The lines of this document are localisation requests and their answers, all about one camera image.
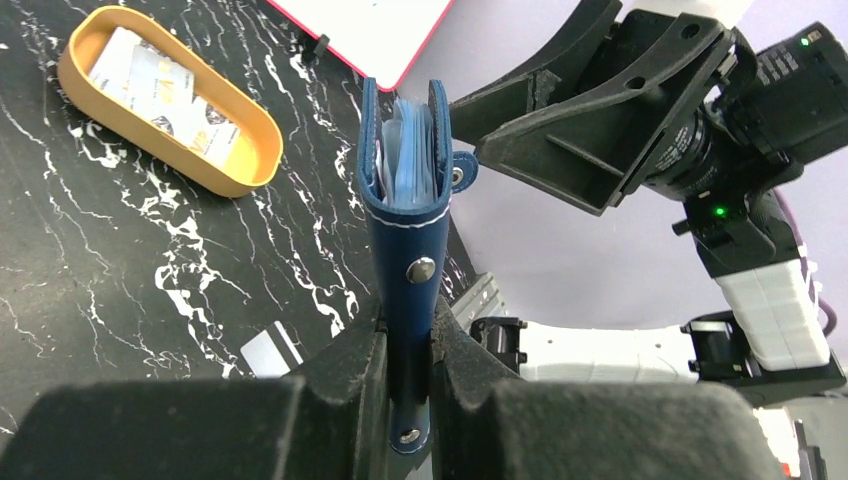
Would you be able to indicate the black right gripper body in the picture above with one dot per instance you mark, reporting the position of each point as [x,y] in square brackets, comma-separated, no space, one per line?
[756,122]

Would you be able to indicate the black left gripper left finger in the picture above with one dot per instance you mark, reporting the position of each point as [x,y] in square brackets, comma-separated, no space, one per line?
[324,420]

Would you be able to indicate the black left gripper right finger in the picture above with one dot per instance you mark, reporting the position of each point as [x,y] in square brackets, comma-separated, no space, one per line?
[490,424]

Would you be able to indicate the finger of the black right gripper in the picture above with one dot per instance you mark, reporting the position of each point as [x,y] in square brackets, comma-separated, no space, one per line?
[585,146]
[529,86]

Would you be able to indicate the white magnetic stripe card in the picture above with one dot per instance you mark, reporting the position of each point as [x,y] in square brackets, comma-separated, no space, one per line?
[272,353]

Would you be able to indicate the silver credit card stack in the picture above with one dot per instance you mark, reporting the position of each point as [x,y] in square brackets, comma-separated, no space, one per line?
[162,91]

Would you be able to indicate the yellow oval tray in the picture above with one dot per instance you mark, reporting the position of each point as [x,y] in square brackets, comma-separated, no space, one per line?
[258,150]

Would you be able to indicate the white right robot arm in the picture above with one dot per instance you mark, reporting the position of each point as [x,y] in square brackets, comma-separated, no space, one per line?
[768,344]

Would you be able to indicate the pink framed whiteboard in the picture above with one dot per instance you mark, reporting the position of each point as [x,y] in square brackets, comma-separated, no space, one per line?
[376,38]

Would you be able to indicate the blue leather card holder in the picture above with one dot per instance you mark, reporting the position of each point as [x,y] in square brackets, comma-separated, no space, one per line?
[407,172]

